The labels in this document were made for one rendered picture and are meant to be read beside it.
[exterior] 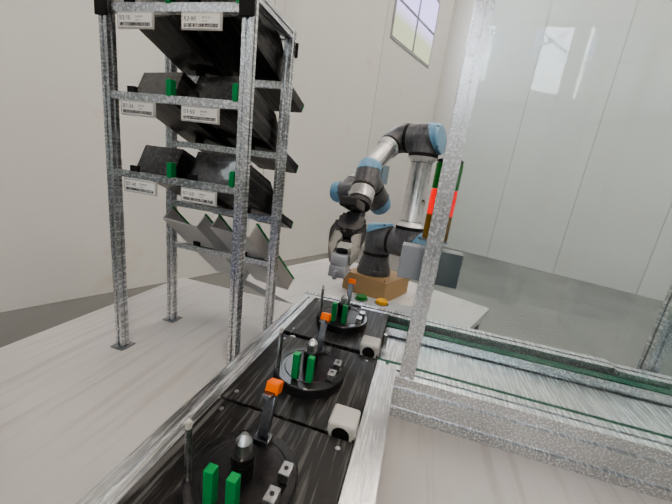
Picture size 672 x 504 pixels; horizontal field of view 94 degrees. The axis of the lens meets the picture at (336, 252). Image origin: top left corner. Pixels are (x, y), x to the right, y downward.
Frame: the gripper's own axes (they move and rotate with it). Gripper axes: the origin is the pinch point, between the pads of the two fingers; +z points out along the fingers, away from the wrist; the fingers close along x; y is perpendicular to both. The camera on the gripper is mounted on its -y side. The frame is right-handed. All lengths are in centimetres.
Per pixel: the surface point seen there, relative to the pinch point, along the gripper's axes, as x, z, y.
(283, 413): -2.4, 37.7, -16.6
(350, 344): -7.7, 20.5, 3.5
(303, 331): 4.6, 20.3, 3.8
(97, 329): 62, 34, 5
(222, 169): 25.4, -4.0, -24.8
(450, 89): -30, -621, 388
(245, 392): 5.8, 36.5, -15.2
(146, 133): 233, -133, 105
